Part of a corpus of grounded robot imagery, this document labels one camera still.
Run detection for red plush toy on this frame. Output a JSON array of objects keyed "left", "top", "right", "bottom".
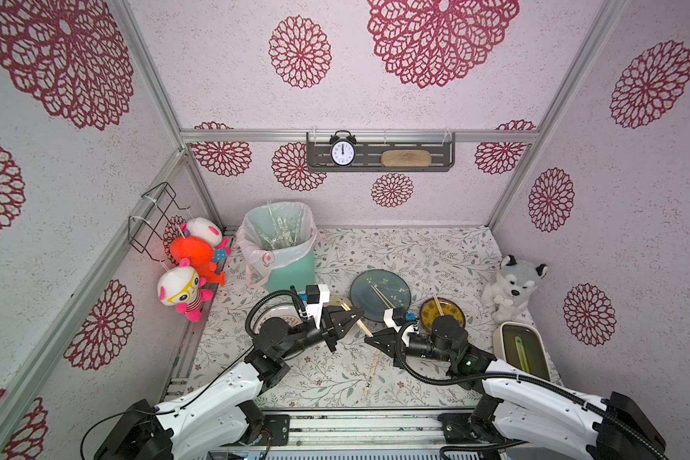
[{"left": 170, "top": 236, "right": 225, "bottom": 287}]

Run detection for wooden brush on shelf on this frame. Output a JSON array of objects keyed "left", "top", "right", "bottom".
[{"left": 381, "top": 149, "right": 432, "bottom": 168}]

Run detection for black alarm clock on shelf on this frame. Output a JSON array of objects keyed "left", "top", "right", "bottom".
[{"left": 330, "top": 130, "right": 358, "bottom": 167}]

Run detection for white green rectangular tray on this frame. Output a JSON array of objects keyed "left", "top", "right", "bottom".
[{"left": 493, "top": 321, "right": 551, "bottom": 381}]

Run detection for grey wall shelf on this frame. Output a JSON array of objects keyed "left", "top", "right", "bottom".
[{"left": 305, "top": 131, "right": 455, "bottom": 173}]

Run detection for black wire wall basket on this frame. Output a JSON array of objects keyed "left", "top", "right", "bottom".
[{"left": 126, "top": 181, "right": 192, "bottom": 262}]

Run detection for dark green glass plate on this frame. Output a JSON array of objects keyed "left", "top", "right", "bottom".
[{"left": 350, "top": 269, "right": 412, "bottom": 322}]

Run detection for yellow black patterned plate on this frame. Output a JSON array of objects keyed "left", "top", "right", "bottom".
[{"left": 419, "top": 297, "right": 466, "bottom": 333}]

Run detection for green trash bin with bag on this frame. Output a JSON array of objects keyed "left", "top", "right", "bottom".
[{"left": 237, "top": 201, "right": 321, "bottom": 292}]

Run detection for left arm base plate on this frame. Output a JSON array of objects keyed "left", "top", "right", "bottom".
[{"left": 238, "top": 414, "right": 291, "bottom": 447}]

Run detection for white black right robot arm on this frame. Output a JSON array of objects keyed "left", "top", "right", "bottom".
[{"left": 365, "top": 315, "right": 666, "bottom": 459}]

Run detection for white orange patterned plate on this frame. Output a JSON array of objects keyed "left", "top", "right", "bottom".
[{"left": 252, "top": 303, "right": 302, "bottom": 334}]

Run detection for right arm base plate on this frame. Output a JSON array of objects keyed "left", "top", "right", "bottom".
[{"left": 437, "top": 408, "right": 524, "bottom": 446}]

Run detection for grey husky plush toy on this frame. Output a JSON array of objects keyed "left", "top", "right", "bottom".
[{"left": 480, "top": 254, "right": 549, "bottom": 324}]

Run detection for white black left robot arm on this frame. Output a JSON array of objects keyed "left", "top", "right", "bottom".
[{"left": 94, "top": 285, "right": 363, "bottom": 459}]

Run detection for small pale yellow plate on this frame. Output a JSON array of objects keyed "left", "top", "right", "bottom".
[{"left": 328, "top": 295, "right": 353, "bottom": 311}]

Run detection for disposable chopsticks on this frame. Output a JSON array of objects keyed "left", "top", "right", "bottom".
[
  {"left": 340, "top": 303, "right": 373, "bottom": 337},
  {"left": 371, "top": 285, "right": 395, "bottom": 310},
  {"left": 363, "top": 354, "right": 381, "bottom": 399},
  {"left": 432, "top": 295, "right": 445, "bottom": 316}
]

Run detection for white plush with yellow glasses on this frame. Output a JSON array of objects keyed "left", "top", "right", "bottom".
[{"left": 156, "top": 258, "right": 213, "bottom": 322}]

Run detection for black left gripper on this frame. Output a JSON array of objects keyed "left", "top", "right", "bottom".
[{"left": 280, "top": 306, "right": 364, "bottom": 360}]

